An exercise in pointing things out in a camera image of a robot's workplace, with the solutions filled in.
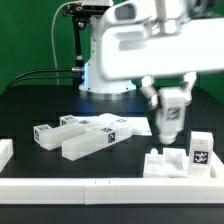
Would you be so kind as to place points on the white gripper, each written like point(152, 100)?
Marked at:
point(132, 53)

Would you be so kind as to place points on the white chair seat block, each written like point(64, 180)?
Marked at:
point(174, 163)

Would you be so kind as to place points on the white chair side frame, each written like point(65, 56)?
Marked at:
point(84, 136)

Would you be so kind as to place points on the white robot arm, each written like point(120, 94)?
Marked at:
point(169, 18)

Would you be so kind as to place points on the white flat chair panel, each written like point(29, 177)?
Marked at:
point(140, 126)

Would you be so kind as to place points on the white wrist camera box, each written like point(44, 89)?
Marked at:
point(129, 12)

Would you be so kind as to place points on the white border fence frame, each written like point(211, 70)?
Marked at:
point(115, 190)

